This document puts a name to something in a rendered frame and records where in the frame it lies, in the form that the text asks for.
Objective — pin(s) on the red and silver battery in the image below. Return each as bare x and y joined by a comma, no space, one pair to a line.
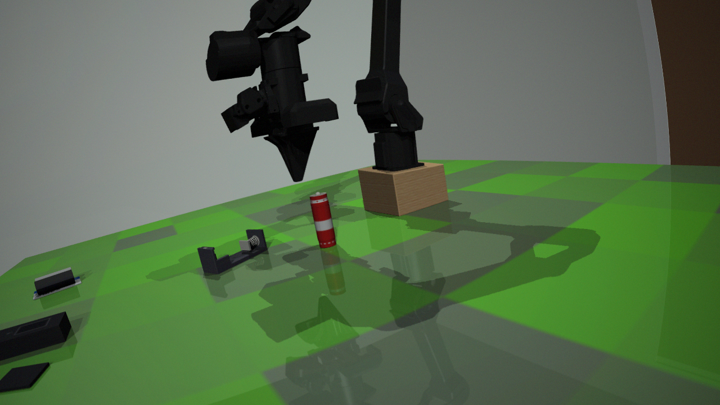
322,220

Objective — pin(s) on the black flat panel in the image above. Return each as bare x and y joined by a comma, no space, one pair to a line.
22,377

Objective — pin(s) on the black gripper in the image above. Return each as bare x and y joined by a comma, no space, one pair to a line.
291,129

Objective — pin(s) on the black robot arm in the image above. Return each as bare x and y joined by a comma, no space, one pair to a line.
381,98

